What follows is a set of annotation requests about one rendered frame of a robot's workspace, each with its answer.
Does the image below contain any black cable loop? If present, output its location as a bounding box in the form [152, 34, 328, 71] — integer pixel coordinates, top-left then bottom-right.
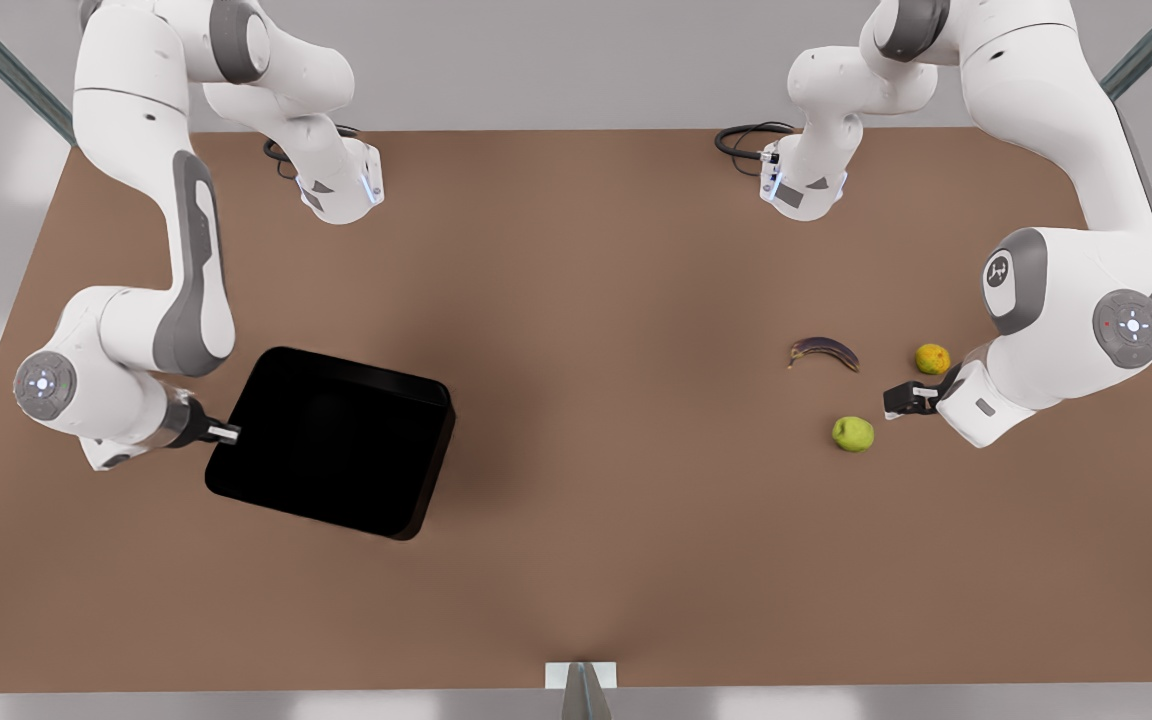
[264, 124, 363, 182]
[715, 122, 800, 180]

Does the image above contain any silver frame post with foot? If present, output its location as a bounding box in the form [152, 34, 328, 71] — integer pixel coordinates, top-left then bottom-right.
[545, 660, 619, 720]

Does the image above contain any dark overripe banana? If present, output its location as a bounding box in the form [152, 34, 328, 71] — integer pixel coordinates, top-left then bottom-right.
[788, 337, 861, 374]

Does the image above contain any black rectangular tray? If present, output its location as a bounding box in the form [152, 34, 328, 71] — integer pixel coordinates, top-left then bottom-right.
[204, 346, 457, 542]

